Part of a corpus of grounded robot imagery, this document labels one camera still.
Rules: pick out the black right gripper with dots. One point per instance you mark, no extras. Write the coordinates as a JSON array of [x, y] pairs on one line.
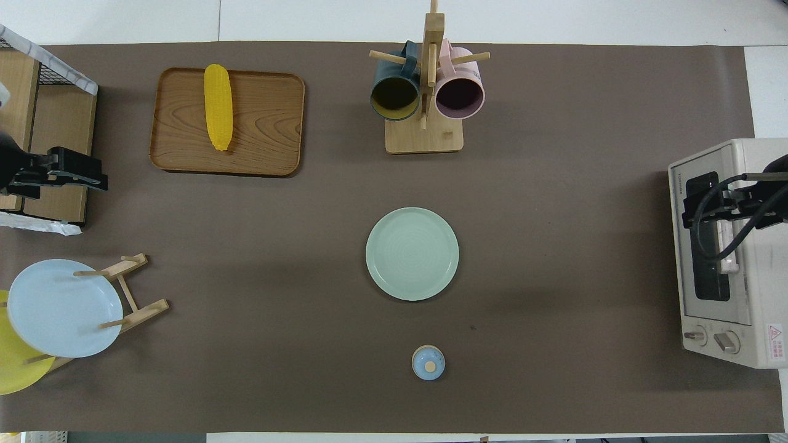
[[777, 197]]

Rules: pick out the wooden mug tree stand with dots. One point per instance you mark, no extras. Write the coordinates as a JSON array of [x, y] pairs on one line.
[[425, 138]]

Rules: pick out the pink mug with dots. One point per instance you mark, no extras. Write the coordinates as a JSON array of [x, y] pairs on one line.
[[458, 98]]

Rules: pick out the large oven knob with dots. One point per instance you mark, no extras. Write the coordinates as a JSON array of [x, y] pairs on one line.
[[727, 343]]

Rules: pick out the light blue plate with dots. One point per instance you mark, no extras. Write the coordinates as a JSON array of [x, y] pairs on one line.
[[61, 307]]

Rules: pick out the toaster oven glass door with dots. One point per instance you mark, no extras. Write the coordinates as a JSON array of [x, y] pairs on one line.
[[686, 283]]

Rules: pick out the pale green plate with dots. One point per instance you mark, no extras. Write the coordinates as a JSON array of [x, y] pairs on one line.
[[412, 254]]

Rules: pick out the small oven knob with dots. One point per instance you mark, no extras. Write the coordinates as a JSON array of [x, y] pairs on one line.
[[695, 336]]

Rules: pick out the dark teal mug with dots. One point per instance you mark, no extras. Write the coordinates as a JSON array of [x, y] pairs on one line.
[[394, 98]]

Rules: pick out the white toaster oven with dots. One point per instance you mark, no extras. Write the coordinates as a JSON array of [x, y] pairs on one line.
[[763, 295]]

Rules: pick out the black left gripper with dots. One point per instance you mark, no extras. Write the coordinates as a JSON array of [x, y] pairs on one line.
[[12, 161]]

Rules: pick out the wooden serving tray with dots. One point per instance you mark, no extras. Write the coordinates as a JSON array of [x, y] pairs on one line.
[[265, 123]]

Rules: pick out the brown table mat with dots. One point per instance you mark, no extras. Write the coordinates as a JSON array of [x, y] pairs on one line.
[[308, 277]]

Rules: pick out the yellow plate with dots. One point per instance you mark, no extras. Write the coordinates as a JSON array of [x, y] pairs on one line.
[[15, 375]]

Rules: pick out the wooden plate rack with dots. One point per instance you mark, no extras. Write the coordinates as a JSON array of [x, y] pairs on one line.
[[148, 312]]

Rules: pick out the yellow corn cob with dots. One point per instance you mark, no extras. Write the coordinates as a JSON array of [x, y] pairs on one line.
[[218, 104]]

